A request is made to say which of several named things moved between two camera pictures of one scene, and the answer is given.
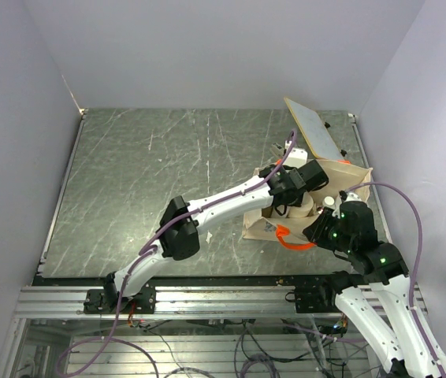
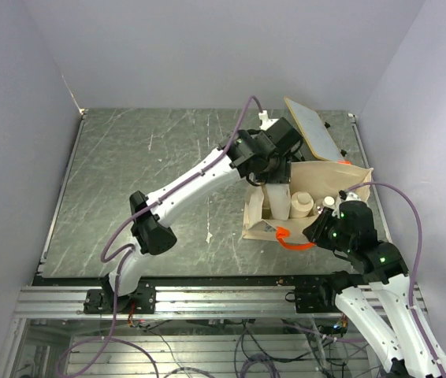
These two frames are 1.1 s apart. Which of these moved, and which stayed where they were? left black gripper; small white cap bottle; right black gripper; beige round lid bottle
Moved: left black gripper
Stayed: small white cap bottle; beige round lid bottle; right black gripper
